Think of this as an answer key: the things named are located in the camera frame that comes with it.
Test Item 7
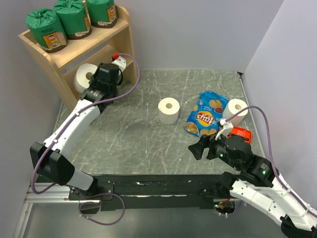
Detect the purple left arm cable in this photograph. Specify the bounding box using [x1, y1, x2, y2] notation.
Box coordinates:
[31, 53, 141, 194]

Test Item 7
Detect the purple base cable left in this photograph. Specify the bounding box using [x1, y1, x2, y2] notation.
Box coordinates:
[78, 193, 126, 226]

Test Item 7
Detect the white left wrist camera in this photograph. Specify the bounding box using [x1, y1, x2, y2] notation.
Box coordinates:
[111, 53, 127, 72]

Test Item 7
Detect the wooden two-tier shelf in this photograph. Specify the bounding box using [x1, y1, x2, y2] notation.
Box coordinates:
[19, 5, 135, 109]

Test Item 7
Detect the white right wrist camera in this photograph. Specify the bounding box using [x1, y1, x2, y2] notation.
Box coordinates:
[215, 118, 234, 140]

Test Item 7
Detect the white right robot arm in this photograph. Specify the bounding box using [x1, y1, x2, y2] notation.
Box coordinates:
[188, 135, 317, 238]

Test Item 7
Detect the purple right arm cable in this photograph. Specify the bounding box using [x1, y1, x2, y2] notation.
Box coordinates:
[222, 106, 317, 219]

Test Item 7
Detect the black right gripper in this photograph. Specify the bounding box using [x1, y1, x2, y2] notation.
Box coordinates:
[187, 129, 241, 170]

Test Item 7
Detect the green roll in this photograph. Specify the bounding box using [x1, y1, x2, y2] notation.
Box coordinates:
[53, 0, 92, 40]
[86, 0, 117, 28]
[25, 8, 67, 53]

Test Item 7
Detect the blue Lays chips bag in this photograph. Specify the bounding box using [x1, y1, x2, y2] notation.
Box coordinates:
[183, 91, 229, 137]

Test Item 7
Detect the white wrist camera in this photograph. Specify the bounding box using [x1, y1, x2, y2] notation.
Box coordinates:
[215, 118, 234, 140]
[111, 53, 127, 72]

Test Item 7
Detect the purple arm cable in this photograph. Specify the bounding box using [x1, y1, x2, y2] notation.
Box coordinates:
[31, 53, 141, 194]
[222, 106, 317, 219]

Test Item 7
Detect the orange tool package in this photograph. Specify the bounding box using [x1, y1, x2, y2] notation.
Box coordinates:
[226, 126, 252, 144]

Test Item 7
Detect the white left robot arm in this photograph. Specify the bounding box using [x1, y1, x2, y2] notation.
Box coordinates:
[30, 57, 126, 199]

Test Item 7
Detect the white roll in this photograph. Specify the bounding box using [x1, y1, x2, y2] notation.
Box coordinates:
[74, 63, 98, 93]
[222, 99, 248, 126]
[158, 98, 180, 124]

